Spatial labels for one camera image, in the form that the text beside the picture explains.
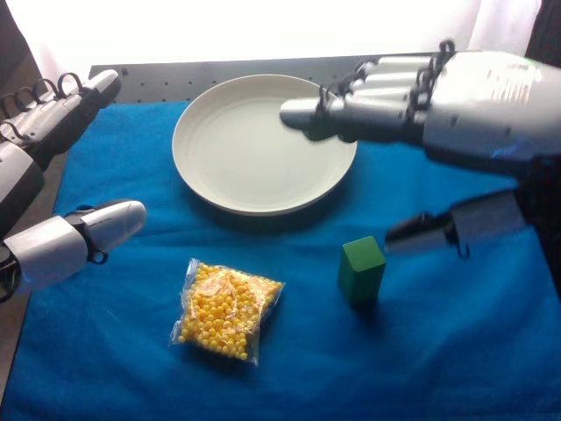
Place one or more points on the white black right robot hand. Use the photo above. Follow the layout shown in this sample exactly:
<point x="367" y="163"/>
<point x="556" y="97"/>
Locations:
<point x="482" y="101"/>

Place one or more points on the white round plate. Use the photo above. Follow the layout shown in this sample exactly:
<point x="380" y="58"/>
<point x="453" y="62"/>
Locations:
<point x="254" y="158"/>

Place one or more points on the bag of yellow beads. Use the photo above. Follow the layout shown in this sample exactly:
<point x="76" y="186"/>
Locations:
<point x="223" y="311"/>

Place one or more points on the green block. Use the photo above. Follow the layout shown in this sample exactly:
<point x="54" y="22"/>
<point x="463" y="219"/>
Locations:
<point x="360" y="274"/>

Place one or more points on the black curtain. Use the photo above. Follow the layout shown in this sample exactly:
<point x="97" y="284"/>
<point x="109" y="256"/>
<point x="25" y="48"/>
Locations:
<point x="13" y="39"/>

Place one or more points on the blue cloth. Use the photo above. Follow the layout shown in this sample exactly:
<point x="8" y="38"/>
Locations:
<point x="394" y="351"/>

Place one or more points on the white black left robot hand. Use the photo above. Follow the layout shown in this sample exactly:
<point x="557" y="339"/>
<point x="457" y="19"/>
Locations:
<point x="52" y="245"/>

